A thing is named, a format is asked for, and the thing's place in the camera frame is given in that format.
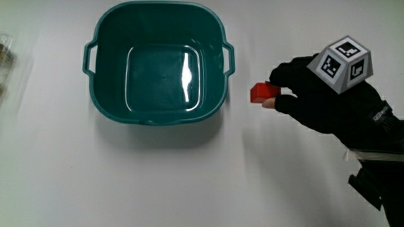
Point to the person's right hand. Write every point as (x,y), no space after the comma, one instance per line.
(328,104)

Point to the red block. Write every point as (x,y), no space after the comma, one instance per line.
(260,92)

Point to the person's right forearm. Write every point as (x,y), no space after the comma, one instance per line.
(388,176)

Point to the teal plastic basin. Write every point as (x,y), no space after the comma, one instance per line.
(162,75)

